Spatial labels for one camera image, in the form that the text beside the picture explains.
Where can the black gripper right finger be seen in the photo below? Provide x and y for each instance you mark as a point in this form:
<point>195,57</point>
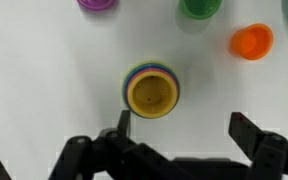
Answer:
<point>270,150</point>

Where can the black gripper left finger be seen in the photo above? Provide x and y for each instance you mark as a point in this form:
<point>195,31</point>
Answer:
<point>84,156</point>

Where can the yellow plastic bowl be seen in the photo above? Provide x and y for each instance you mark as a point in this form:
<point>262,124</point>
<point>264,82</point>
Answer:
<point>152,93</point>

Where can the pink plastic bowl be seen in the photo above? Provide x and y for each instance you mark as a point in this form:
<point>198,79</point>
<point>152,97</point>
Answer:
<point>150,69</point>

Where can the orange plastic cup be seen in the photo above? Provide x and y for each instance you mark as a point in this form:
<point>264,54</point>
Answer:
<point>252,41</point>

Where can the purple plastic cup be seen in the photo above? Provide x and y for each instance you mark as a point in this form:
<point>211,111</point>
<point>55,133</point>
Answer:
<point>95,4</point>

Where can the green plastic cup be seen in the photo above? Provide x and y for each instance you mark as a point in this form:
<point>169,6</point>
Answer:
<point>200,8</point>

